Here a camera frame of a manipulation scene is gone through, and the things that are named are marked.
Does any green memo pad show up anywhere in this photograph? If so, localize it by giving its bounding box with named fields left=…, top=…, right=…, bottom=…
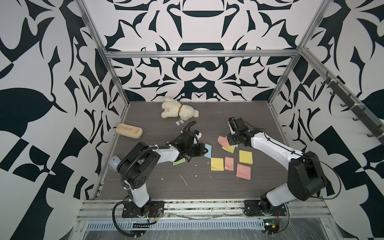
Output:
left=173, top=158, right=186, bottom=166

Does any torn yellow memo page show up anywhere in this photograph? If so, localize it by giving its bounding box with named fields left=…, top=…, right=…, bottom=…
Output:
left=222, top=146, right=236, bottom=154

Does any torn pink memo page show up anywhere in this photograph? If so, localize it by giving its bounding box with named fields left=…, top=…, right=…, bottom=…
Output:
left=217, top=136, right=230, bottom=148

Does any large pink memo pad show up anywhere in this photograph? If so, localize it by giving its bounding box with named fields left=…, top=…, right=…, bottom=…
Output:
left=236, top=164, right=251, bottom=181

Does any yellow memo pad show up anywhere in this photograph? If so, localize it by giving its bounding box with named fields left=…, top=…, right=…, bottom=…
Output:
left=211, top=158, right=225, bottom=171

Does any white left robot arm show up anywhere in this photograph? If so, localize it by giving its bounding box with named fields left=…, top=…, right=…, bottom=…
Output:
left=108, top=130, right=208, bottom=215

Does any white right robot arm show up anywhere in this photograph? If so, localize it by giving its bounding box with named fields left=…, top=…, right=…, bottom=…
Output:
left=227, top=117, right=329, bottom=215

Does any blue memo pad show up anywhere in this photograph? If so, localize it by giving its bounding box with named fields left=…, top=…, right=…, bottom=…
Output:
left=204, top=144, right=212, bottom=159

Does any cream plush teddy bear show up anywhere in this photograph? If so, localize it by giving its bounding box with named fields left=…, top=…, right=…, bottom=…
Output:
left=161, top=97, right=199, bottom=121

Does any beige oval sponge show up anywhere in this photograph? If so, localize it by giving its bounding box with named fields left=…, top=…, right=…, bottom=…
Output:
left=116, top=124, right=145, bottom=139

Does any light blue computer mouse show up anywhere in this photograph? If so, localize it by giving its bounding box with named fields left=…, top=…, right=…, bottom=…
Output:
left=108, top=156, right=121, bottom=174

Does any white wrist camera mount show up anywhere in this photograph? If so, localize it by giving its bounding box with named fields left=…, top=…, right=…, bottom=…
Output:
left=192, top=130, right=202, bottom=141

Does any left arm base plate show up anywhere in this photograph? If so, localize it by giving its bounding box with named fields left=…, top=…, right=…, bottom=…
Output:
left=122, top=200, right=165, bottom=218

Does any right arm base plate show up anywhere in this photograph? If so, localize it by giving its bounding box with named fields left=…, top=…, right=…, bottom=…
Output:
left=244, top=199, right=288, bottom=217

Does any black wall hook rack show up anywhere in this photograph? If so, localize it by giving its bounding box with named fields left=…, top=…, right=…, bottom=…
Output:
left=322, top=71, right=384, bottom=145

